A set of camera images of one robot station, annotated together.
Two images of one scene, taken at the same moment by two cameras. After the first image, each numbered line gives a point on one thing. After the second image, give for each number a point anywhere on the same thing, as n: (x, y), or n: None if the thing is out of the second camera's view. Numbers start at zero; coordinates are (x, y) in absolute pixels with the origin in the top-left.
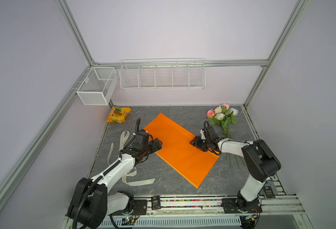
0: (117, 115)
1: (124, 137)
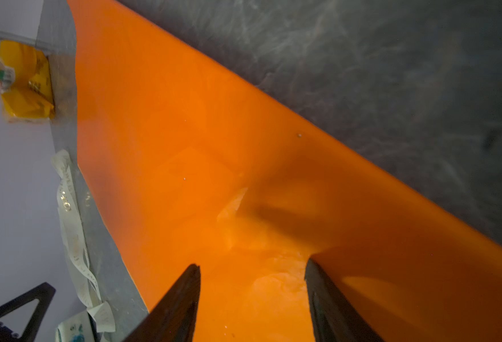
0: (23, 76)
1: (76, 245)
